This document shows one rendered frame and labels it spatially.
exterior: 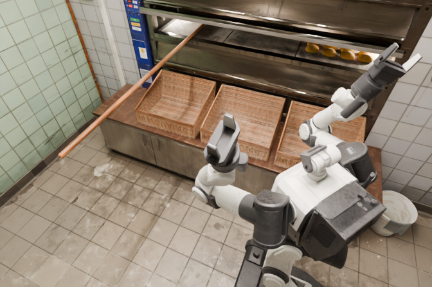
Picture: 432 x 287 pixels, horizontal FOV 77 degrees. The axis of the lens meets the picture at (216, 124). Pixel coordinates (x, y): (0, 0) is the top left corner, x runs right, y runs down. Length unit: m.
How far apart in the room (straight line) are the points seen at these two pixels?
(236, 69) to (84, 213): 1.81
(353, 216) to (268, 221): 0.26
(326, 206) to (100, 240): 1.97
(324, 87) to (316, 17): 0.52
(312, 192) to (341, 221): 0.12
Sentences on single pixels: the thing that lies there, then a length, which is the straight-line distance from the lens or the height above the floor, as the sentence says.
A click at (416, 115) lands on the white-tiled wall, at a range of 2.32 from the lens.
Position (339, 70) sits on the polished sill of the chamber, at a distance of 2.10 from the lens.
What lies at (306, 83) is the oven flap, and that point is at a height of 1.01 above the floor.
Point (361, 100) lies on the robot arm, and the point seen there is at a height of 1.57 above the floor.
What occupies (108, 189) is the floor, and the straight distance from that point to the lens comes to 2.79.
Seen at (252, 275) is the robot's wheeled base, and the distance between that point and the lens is 2.09.
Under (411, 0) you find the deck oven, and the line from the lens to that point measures 1.95.
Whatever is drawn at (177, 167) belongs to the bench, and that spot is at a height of 0.19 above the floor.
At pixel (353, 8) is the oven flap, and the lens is 1.96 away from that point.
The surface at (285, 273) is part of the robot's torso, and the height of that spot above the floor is 0.68.
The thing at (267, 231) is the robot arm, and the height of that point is 1.36.
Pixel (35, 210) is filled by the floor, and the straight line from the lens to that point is 2.95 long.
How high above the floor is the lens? 2.16
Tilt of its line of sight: 42 degrees down
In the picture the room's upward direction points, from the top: straight up
